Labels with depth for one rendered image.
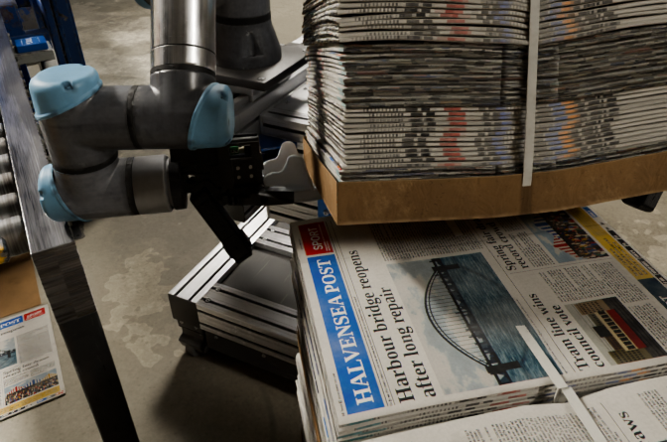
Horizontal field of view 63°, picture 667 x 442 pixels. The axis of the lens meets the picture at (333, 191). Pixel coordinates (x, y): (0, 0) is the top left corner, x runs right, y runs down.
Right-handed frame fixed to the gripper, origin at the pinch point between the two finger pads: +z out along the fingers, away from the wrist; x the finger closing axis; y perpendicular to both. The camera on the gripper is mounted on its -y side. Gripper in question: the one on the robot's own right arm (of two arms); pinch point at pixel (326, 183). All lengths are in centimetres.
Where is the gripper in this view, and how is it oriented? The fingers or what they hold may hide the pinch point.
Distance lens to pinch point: 74.2
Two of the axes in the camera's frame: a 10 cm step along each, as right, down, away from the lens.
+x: -1.7, -2.5, 9.5
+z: 9.8, -1.0, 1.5
